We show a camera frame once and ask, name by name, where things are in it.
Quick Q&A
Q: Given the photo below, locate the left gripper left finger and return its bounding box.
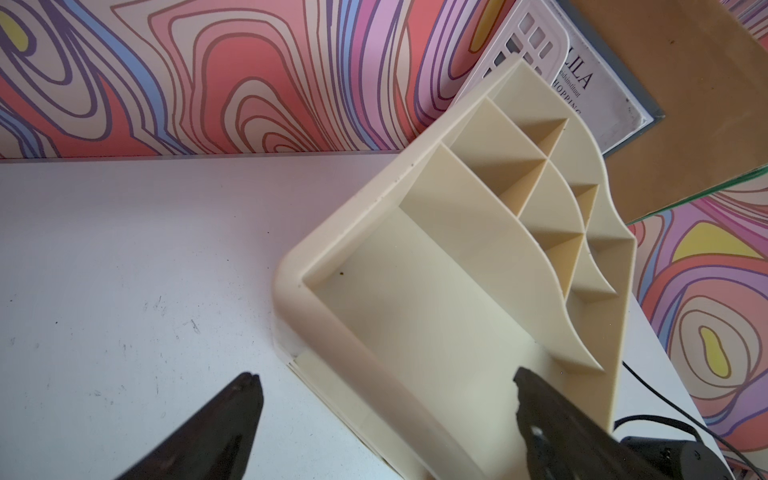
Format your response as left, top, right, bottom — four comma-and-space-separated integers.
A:
120, 372, 264, 479

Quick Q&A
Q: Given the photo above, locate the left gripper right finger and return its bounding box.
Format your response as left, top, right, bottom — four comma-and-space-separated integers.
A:
514, 367, 665, 479

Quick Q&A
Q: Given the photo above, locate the beige drawer organizer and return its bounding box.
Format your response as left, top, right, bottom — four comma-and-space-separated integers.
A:
273, 59, 636, 479

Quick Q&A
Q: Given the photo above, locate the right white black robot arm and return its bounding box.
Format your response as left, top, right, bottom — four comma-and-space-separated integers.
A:
620, 436, 732, 480

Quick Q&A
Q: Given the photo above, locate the green folder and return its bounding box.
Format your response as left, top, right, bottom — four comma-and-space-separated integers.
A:
640, 165, 767, 221

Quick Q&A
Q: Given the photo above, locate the white book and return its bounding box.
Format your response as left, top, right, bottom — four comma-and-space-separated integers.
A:
547, 1, 665, 157

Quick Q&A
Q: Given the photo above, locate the brown cardboard folder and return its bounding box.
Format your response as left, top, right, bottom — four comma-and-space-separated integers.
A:
575, 1, 767, 224

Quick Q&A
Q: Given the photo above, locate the white file rack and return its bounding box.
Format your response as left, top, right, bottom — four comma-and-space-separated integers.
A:
454, 0, 570, 101

